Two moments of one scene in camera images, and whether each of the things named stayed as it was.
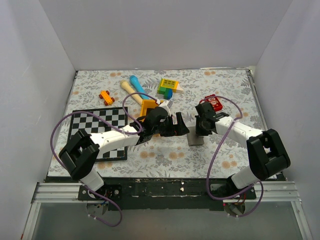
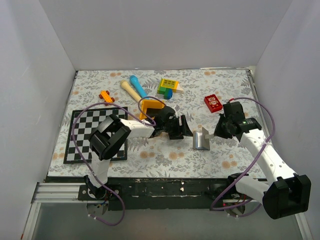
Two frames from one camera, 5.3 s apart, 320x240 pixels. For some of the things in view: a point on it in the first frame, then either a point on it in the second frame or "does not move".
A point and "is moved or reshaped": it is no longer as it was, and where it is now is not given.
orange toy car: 104,94 does not move
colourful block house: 167,87 does not move
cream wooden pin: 126,86 does not move
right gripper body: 200,129 → 222,129
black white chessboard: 116,117 does not move
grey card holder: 193,139 is moved or reshaped
